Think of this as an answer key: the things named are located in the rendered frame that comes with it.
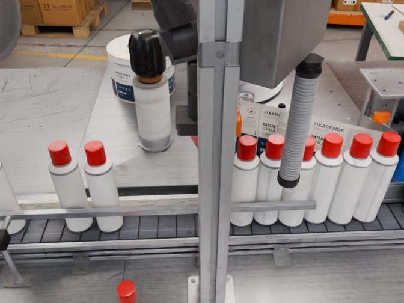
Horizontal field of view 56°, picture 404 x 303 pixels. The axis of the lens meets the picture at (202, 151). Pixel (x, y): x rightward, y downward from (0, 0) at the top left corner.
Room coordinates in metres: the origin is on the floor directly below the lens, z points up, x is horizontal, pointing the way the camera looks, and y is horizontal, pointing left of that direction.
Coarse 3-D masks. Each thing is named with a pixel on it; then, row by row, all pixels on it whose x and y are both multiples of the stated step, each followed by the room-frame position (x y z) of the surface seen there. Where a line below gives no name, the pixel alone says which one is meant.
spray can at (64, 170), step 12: (60, 144) 0.53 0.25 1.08; (60, 156) 0.51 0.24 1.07; (48, 168) 0.52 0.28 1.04; (60, 168) 0.51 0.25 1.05; (72, 168) 0.52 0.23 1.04; (60, 180) 0.50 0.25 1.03; (72, 180) 0.51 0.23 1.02; (60, 192) 0.50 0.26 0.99; (72, 192) 0.51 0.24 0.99; (84, 192) 0.53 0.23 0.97; (60, 204) 0.51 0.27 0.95; (72, 204) 0.50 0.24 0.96; (84, 204) 0.52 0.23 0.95; (72, 228) 0.50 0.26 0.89; (84, 228) 0.51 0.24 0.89
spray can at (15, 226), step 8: (0, 168) 0.52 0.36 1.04; (0, 176) 0.51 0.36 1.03; (0, 184) 0.51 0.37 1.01; (8, 184) 0.53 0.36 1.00; (0, 192) 0.50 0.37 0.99; (8, 192) 0.52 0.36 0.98; (0, 200) 0.50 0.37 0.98; (8, 200) 0.51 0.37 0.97; (16, 200) 0.53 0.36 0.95; (0, 208) 0.50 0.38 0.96; (8, 208) 0.51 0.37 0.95; (16, 208) 0.52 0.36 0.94; (0, 224) 0.50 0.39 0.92; (16, 224) 0.51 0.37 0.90; (24, 224) 0.52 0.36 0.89; (8, 232) 0.50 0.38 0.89; (16, 232) 0.50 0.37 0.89
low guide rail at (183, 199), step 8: (24, 200) 0.56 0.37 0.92; (32, 200) 0.56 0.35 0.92; (40, 200) 0.56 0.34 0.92; (48, 200) 0.56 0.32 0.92; (56, 200) 0.56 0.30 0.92; (88, 200) 0.56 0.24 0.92; (120, 200) 0.56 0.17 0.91; (128, 200) 0.56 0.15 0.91; (136, 200) 0.56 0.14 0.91; (144, 200) 0.57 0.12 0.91; (152, 200) 0.57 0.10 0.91; (160, 200) 0.57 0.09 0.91; (168, 200) 0.57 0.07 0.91; (176, 200) 0.57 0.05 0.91; (184, 200) 0.57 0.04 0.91; (192, 200) 0.57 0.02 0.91; (24, 208) 0.55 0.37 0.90; (32, 208) 0.55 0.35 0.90; (40, 208) 0.55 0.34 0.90; (48, 208) 0.56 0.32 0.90; (56, 208) 0.56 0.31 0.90
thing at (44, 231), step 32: (32, 224) 0.53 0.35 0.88; (64, 224) 0.53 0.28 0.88; (96, 224) 0.53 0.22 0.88; (128, 224) 0.53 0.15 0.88; (160, 224) 0.53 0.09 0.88; (192, 224) 0.53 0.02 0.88; (256, 224) 0.53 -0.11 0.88; (320, 224) 0.53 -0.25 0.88; (352, 224) 0.53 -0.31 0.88; (384, 224) 0.53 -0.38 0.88
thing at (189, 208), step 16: (96, 208) 0.50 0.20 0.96; (112, 208) 0.50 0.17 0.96; (128, 208) 0.50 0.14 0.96; (144, 208) 0.50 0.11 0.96; (160, 208) 0.50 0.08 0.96; (176, 208) 0.50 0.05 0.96; (192, 208) 0.50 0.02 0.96; (240, 208) 0.50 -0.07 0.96; (256, 208) 0.50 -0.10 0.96; (272, 208) 0.50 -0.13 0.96; (288, 208) 0.50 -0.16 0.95; (304, 208) 0.50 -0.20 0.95
